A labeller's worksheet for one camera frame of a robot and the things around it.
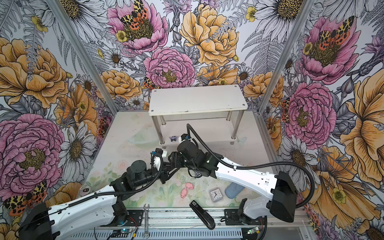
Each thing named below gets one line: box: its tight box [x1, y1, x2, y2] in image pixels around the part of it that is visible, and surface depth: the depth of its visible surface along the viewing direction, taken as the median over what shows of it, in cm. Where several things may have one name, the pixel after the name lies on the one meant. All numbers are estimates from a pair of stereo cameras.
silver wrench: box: [143, 203, 150, 239], surface depth 74 cm
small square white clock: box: [209, 187, 223, 202], surface depth 81 cm
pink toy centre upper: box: [185, 182, 194, 190], surface depth 85 cm
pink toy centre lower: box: [180, 188, 188, 199], surface depth 83 cm
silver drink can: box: [78, 185, 91, 197], surface depth 71 cm
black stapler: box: [189, 200, 216, 230], surface depth 73 cm
